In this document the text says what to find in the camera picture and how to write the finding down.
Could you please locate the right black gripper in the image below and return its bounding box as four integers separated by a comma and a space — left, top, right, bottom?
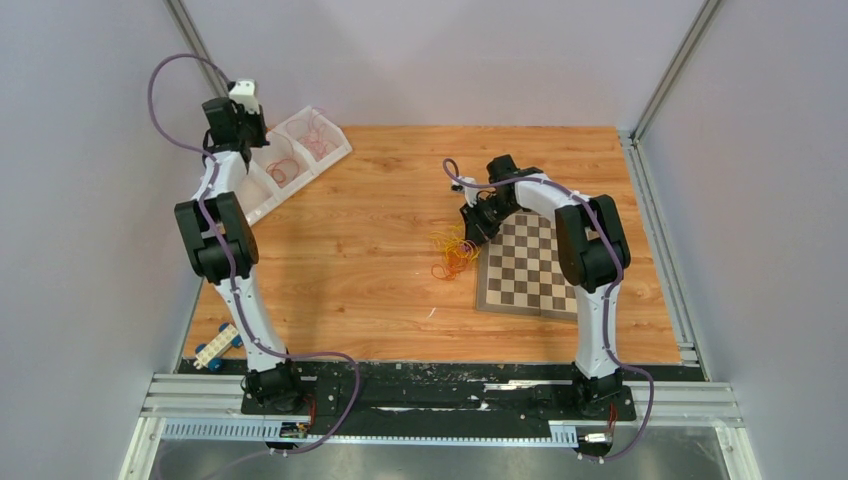
462, 195, 524, 251

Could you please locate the yellow cable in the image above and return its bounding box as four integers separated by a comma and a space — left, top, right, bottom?
429, 223, 482, 266

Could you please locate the purple thin cable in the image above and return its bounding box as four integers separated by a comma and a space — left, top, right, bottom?
294, 109, 340, 160

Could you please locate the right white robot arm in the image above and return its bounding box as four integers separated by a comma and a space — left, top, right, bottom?
442, 155, 631, 418

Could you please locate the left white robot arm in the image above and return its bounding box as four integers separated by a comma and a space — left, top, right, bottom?
174, 97, 306, 414

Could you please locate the wooden chessboard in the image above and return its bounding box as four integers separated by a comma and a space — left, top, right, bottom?
475, 211, 577, 322

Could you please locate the white three-compartment tray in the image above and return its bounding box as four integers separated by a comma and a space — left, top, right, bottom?
236, 106, 353, 226

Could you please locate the white blue toy car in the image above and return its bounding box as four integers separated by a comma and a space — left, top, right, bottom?
192, 322, 244, 373

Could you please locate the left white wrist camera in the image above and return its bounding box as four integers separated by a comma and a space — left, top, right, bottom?
227, 79, 261, 115

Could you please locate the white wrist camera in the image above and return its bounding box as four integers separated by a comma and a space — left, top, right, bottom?
227, 79, 261, 115
451, 176, 481, 207

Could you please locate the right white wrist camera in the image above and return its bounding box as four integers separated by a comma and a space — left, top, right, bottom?
451, 176, 481, 207

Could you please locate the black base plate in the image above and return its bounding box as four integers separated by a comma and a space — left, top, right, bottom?
213, 360, 703, 420

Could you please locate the aluminium frame rail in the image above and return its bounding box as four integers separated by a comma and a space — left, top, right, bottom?
141, 374, 744, 447

